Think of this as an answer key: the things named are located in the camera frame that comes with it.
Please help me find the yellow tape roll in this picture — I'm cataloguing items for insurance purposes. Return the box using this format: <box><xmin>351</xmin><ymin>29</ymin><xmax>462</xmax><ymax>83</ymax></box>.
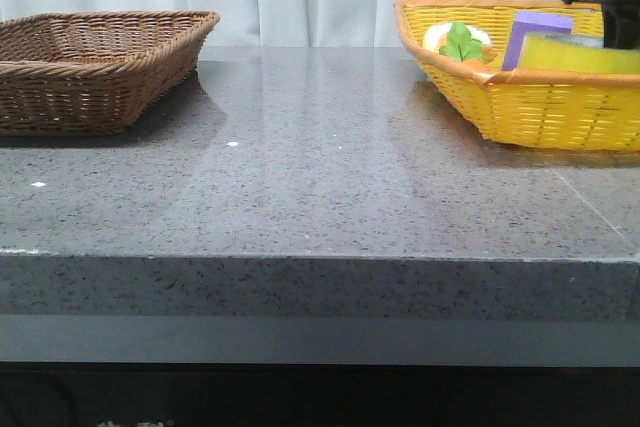
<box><xmin>518</xmin><ymin>32</ymin><xmax>639</xmax><ymax>74</ymax></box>

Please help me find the purple foam block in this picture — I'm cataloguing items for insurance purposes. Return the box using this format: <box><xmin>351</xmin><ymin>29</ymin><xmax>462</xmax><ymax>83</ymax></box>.
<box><xmin>502</xmin><ymin>10</ymin><xmax>574</xmax><ymax>71</ymax></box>

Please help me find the yellow woven basket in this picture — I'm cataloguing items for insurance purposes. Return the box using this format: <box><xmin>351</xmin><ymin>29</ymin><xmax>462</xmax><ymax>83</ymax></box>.
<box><xmin>395</xmin><ymin>0</ymin><xmax>639</xmax><ymax>151</ymax></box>

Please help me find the orange toy carrot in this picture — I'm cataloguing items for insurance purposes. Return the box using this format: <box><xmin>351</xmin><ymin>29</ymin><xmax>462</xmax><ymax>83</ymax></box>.
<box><xmin>435</xmin><ymin>22</ymin><xmax>497</xmax><ymax>64</ymax></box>

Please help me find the toy bread roll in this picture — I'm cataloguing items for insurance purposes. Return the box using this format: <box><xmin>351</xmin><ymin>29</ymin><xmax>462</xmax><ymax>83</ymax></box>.
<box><xmin>423</xmin><ymin>22</ymin><xmax>493</xmax><ymax>53</ymax></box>

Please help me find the brown wicker basket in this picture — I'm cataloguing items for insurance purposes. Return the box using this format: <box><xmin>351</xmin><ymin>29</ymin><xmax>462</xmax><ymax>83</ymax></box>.
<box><xmin>1</xmin><ymin>10</ymin><xmax>220</xmax><ymax>137</ymax></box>

